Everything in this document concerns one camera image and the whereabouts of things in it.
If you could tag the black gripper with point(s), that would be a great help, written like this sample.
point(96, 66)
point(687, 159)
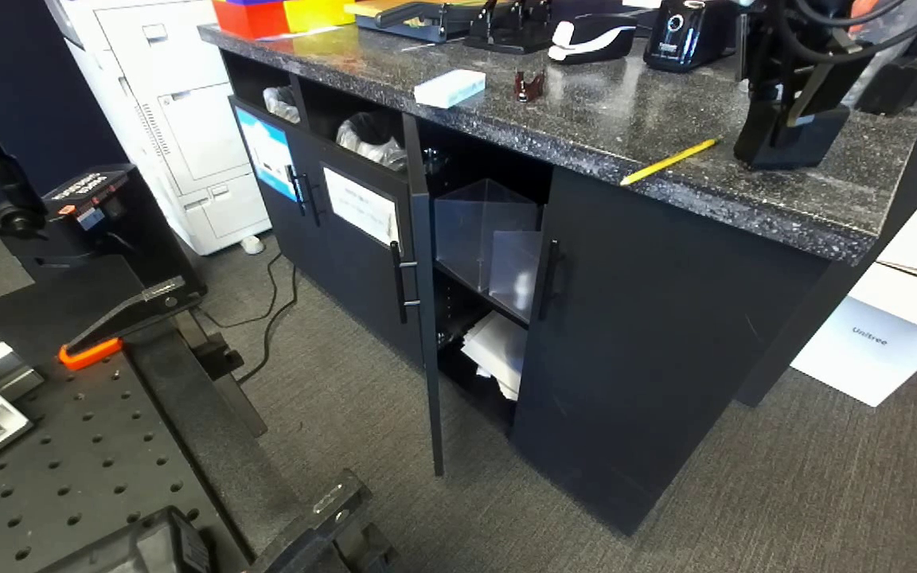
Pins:
point(796, 42)

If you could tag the small red object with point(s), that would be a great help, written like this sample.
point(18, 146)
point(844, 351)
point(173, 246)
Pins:
point(525, 87)
point(537, 84)

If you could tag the yellow pencil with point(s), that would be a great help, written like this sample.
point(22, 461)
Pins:
point(669, 159)

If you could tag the black electric pencil sharpener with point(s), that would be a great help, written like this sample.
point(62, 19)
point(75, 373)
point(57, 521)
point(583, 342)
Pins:
point(676, 37)

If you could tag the white paper sheets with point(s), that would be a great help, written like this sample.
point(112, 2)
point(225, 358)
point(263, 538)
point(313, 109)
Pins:
point(891, 306)

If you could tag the dark blue counter cabinet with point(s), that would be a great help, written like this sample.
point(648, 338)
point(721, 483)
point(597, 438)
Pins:
point(637, 351)

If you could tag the clear acrylic box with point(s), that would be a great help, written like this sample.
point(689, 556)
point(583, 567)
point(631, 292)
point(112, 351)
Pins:
point(493, 251)

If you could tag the white and blue box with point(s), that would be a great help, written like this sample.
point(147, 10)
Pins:
point(450, 87)

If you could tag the dark blue folder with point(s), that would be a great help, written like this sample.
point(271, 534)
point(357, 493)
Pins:
point(416, 19)

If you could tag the black open cabinet door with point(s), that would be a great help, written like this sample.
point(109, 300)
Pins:
point(429, 320)

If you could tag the clear plastic trash bag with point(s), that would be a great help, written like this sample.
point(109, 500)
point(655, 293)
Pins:
point(371, 137)

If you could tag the white label sign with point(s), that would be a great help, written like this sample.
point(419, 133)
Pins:
point(362, 208)

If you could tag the yellow plastic bin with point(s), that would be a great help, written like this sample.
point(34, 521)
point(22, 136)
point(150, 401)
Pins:
point(316, 15)

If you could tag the blue poster sign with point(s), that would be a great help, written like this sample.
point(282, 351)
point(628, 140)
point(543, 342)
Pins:
point(269, 153)

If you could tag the red plastic bin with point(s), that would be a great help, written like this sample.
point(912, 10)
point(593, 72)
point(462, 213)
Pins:
point(254, 16)

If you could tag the black clamp orange trigger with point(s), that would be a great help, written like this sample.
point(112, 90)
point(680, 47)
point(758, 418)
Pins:
point(136, 320)

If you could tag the black perforated breadboard table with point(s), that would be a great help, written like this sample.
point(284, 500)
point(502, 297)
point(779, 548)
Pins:
point(77, 480)

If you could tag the black camera with stand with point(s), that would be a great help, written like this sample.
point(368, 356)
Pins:
point(86, 208)

